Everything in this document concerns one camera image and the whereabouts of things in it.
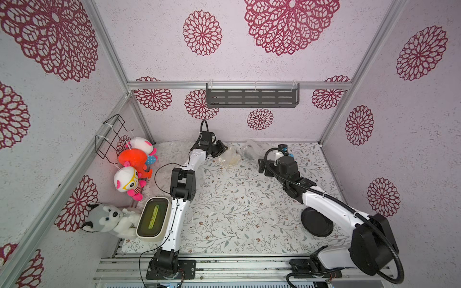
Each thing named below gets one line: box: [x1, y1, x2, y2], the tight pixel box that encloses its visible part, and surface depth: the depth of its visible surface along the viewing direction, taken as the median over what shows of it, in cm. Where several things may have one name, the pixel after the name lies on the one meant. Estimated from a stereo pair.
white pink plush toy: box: [126, 136, 159, 166], surface depth 97 cm
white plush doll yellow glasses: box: [113, 166, 148, 201], surface depth 82 cm
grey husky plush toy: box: [81, 203, 140, 240], surface depth 72 cm
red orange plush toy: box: [118, 148, 153, 179], surface depth 91 cm
